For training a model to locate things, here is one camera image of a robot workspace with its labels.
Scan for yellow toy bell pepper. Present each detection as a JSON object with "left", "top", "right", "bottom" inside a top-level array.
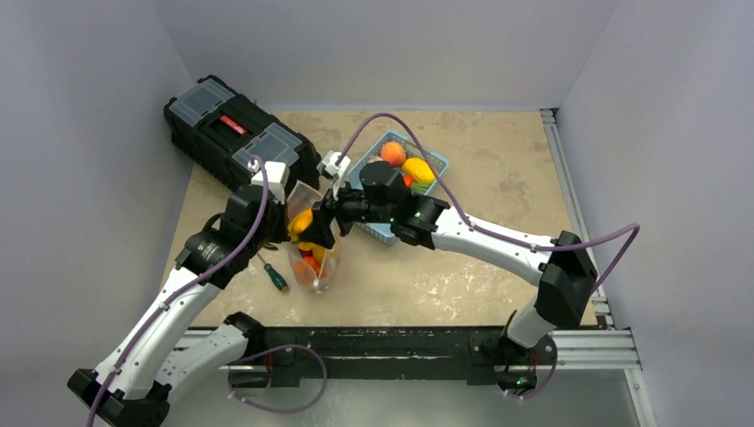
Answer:
[{"left": 287, "top": 208, "right": 313, "bottom": 242}]

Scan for clear zip top bag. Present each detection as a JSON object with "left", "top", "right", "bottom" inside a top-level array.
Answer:
[{"left": 285, "top": 181, "right": 340, "bottom": 294}]

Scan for orange toy pumpkin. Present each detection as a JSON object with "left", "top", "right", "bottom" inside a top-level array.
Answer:
[{"left": 293, "top": 257, "right": 321, "bottom": 289}]

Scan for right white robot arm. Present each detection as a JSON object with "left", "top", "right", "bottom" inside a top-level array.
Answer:
[{"left": 289, "top": 161, "right": 598, "bottom": 362}]

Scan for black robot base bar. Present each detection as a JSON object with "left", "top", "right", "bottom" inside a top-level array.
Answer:
[{"left": 223, "top": 312, "right": 557, "bottom": 393}]

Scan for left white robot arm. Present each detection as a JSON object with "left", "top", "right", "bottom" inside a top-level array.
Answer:
[{"left": 68, "top": 183, "right": 286, "bottom": 426}]

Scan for green toy vegetable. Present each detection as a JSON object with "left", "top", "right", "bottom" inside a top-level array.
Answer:
[{"left": 411, "top": 182, "right": 432, "bottom": 195}]

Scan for peach toy fruit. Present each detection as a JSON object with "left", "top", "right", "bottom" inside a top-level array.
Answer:
[{"left": 380, "top": 141, "right": 407, "bottom": 167}]

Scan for yellow toy lemon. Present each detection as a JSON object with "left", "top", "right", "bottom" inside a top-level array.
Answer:
[{"left": 400, "top": 157, "right": 436, "bottom": 184}]

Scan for light blue plastic basket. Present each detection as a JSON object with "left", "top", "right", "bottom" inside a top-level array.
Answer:
[{"left": 347, "top": 130, "right": 449, "bottom": 246}]

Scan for black plastic toolbox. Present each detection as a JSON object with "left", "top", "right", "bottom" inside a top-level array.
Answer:
[{"left": 164, "top": 75, "right": 321, "bottom": 191}]

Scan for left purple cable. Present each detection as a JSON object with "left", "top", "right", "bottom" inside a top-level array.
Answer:
[{"left": 84, "top": 155, "right": 271, "bottom": 427}]

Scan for black handled pliers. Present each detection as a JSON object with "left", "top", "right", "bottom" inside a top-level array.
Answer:
[{"left": 262, "top": 241, "right": 281, "bottom": 251}]

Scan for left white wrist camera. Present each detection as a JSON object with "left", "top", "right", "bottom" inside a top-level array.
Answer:
[{"left": 247, "top": 159, "right": 289, "bottom": 204}]

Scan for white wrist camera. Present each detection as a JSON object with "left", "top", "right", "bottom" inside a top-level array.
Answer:
[
  {"left": 317, "top": 150, "right": 351, "bottom": 198},
  {"left": 247, "top": 159, "right": 289, "bottom": 204}
]

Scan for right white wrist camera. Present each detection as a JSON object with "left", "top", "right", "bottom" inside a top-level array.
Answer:
[{"left": 317, "top": 150, "right": 351, "bottom": 198}]

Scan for green handled screwdriver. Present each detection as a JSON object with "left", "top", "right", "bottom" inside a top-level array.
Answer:
[{"left": 256, "top": 254, "right": 289, "bottom": 293}]

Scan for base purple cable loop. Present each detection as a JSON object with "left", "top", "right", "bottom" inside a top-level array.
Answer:
[{"left": 228, "top": 343, "right": 328, "bottom": 415}]

